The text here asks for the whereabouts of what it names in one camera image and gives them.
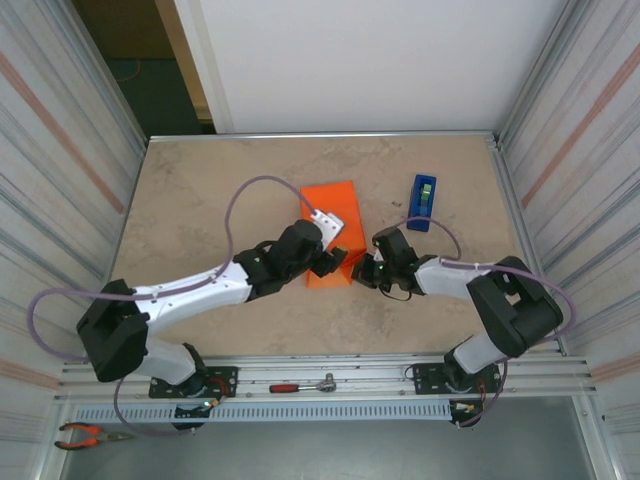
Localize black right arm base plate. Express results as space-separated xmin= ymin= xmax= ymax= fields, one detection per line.
xmin=412 ymin=360 xmax=504 ymax=396

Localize red-handled ratchet wrench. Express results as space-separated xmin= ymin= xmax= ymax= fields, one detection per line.
xmin=269 ymin=372 xmax=339 ymax=394

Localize orange-handled pliers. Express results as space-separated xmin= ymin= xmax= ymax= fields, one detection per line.
xmin=53 ymin=422 xmax=135 ymax=450

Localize aluminium table edge rail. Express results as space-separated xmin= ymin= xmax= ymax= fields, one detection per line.
xmin=147 ymin=130 xmax=501 ymax=151

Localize orange wrapping paper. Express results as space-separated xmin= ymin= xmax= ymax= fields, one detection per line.
xmin=299 ymin=179 xmax=369 ymax=290

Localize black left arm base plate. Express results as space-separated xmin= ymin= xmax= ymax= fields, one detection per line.
xmin=148 ymin=365 xmax=239 ymax=399

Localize grey slotted cable duct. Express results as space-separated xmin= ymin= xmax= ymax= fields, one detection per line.
xmin=73 ymin=399 xmax=454 ymax=425

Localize blue tape dispenser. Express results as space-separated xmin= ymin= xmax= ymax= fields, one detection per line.
xmin=406 ymin=173 xmax=438 ymax=232

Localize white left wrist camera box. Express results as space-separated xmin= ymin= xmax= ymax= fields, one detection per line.
xmin=309 ymin=209 xmax=348 ymax=250

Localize beige wooden door frame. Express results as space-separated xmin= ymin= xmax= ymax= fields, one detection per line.
xmin=153 ymin=0 xmax=221 ymax=135

